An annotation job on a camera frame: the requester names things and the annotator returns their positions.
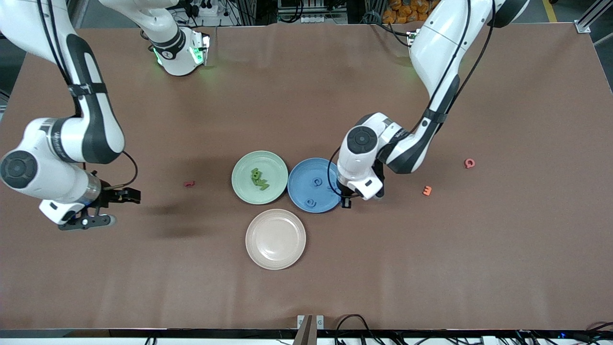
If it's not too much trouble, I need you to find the blue plate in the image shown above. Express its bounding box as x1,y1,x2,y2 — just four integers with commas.
287,157,343,214

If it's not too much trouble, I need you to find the light green plate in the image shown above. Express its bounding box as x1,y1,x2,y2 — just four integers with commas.
231,150,289,206

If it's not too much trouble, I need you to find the beige plate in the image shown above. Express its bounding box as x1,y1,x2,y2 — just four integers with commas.
245,208,307,271

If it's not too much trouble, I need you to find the brown table cover sheet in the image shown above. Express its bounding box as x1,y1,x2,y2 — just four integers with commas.
0,23,613,331

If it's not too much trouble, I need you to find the pile of orange objects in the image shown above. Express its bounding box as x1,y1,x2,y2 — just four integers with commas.
383,0,443,23

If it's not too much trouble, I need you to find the white power strip with plugs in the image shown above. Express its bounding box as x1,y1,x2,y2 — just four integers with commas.
184,0,226,17

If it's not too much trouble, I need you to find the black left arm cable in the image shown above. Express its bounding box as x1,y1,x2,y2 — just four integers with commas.
328,0,496,198

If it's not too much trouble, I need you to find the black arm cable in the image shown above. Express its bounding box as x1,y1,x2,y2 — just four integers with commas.
36,0,139,188
328,0,496,198

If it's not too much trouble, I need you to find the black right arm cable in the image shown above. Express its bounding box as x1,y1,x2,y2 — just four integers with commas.
36,0,139,188

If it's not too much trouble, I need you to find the black cable loop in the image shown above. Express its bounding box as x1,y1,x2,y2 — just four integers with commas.
334,314,384,345

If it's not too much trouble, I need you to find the white table edge rail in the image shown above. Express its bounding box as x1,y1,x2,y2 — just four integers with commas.
0,337,613,345

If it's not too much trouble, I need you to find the aluminium frame profile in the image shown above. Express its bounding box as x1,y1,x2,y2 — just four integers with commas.
576,0,613,34

